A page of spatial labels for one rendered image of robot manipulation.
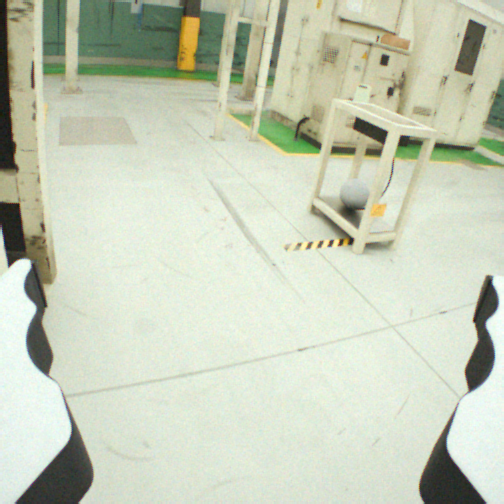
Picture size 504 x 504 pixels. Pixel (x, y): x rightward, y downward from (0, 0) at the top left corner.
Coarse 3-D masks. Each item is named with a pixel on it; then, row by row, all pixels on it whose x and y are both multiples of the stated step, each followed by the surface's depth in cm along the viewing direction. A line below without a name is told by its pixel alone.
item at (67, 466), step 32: (0, 288) 9; (32, 288) 10; (0, 320) 8; (32, 320) 8; (0, 352) 7; (32, 352) 8; (0, 384) 7; (32, 384) 7; (0, 416) 6; (32, 416) 6; (64, 416) 6; (0, 448) 5; (32, 448) 5; (64, 448) 6; (0, 480) 5; (32, 480) 5; (64, 480) 6
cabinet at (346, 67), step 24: (336, 48) 380; (360, 48) 369; (384, 48) 380; (312, 72) 423; (336, 72) 385; (360, 72) 385; (384, 72) 396; (312, 96) 428; (336, 96) 391; (360, 96) 400; (384, 96) 413; (312, 120) 434; (312, 144) 441; (336, 144) 423
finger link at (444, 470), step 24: (480, 312) 10; (480, 336) 8; (480, 360) 8; (480, 384) 7; (456, 408) 6; (480, 408) 6; (456, 432) 6; (480, 432) 6; (432, 456) 6; (456, 456) 6; (480, 456) 5; (432, 480) 6; (456, 480) 5; (480, 480) 5
